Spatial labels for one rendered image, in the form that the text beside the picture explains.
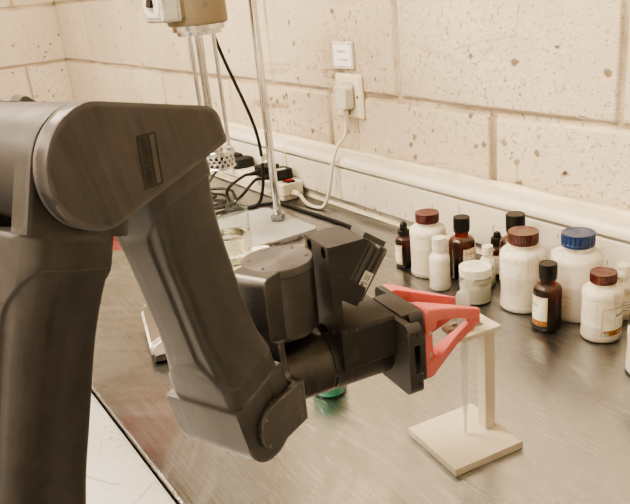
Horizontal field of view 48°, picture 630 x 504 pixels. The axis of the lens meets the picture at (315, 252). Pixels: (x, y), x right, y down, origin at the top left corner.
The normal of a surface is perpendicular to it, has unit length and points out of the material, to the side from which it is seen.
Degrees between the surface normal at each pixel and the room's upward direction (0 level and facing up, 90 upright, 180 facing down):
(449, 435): 0
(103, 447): 0
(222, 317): 90
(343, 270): 90
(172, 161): 90
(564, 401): 0
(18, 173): 71
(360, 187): 90
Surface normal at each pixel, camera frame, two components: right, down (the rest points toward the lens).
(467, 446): -0.10, -0.93
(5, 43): 0.55, 0.25
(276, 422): 0.84, 0.11
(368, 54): -0.83, 0.27
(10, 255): -0.54, 0.02
